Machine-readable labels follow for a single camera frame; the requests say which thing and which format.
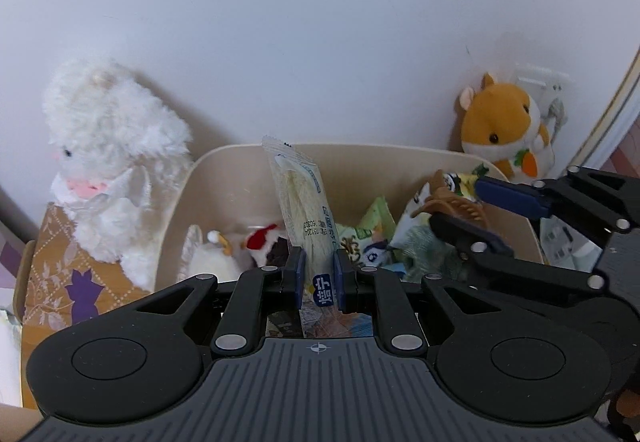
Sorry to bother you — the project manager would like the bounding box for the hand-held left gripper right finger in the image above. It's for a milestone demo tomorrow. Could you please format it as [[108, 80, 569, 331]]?
[[334, 249, 526, 356]]

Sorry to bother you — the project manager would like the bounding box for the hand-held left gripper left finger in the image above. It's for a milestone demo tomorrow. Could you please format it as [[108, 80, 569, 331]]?
[[115, 247, 307, 356]]

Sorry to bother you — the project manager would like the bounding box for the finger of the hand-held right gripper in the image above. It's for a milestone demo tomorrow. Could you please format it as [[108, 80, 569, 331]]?
[[475, 166, 640, 235], [429, 214, 608, 295]]

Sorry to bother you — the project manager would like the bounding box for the brown hair claw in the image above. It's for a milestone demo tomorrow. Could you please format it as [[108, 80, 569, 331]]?
[[412, 169, 488, 235]]

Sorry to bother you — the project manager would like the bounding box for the green snack bag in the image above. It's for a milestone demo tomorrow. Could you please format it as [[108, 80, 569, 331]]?
[[335, 197, 396, 268]]

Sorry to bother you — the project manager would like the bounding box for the teal fuzzy scrunchie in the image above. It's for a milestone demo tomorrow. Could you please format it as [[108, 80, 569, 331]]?
[[400, 227, 471, 283]]

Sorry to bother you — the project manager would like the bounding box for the clear cream snack packet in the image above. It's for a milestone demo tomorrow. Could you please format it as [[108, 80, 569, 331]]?
[[262, 134, 373, 339]]

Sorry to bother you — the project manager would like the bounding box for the silver printed snack bag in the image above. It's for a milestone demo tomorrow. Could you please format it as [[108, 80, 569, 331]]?
[[395, 167, 481, 248]]

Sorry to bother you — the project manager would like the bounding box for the white fluffy plush toy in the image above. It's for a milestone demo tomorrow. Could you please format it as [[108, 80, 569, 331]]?
[[187, 229, 251, 283]]

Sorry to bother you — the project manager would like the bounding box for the beige plastic basket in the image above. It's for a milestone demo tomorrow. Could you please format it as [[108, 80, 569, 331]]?
[[155, 142, 546, 338]]

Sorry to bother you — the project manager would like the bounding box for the orange hamster plush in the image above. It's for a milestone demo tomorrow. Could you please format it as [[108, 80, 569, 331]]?
[[457, 72, 556, 185]]

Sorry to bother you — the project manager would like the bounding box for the white plush lamb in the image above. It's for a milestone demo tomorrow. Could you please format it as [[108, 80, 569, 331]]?
[[42, 57, 193, 290]]

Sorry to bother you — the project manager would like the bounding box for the white power plug cable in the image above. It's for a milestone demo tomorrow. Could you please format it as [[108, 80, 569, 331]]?
[[547, 97, 568, 138]]

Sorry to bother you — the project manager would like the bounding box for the white door frame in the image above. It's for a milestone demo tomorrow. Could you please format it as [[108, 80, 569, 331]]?
[[570, 47, 640, 183]]

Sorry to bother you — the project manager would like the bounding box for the white wall socket panel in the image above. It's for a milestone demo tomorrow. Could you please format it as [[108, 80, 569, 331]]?
[[515, 64, 571, 133]]

